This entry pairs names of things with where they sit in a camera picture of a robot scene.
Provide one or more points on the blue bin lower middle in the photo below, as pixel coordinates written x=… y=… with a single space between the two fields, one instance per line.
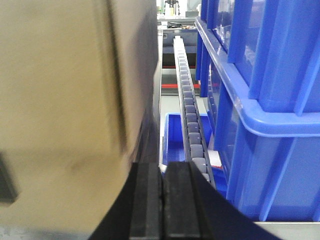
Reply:
x=173 y=149

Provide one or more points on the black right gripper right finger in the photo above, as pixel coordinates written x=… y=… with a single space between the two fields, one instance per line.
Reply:
x=194 y=210

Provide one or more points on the brown EcoFlow cardboard box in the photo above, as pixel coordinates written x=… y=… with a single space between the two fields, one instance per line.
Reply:
x=76 y=85

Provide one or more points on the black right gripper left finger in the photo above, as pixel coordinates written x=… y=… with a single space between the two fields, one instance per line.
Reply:
x=137 y=213

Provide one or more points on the blue plastic crate on shelf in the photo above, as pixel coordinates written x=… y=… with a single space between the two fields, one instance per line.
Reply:
x=258 y=63

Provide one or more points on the metal shelf front rail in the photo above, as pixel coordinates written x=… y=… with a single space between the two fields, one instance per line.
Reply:
x=292 y=230

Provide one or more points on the grey roller conveyor track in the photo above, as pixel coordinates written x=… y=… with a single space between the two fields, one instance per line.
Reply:
x=194 y=142

